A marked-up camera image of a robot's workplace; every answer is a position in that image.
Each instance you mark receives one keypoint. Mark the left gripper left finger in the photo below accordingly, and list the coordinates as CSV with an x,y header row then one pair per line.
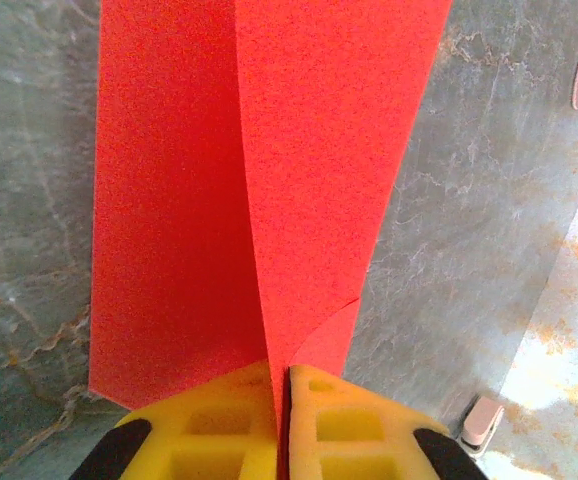
x,y
179,415

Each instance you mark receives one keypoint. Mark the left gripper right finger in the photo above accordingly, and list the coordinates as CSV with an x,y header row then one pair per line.
x,y
394,430

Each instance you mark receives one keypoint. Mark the pale plastic bracket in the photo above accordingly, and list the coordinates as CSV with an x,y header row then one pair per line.
x,y
481,425

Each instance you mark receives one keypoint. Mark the red cloth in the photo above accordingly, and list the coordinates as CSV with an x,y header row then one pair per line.
x,y
179,200

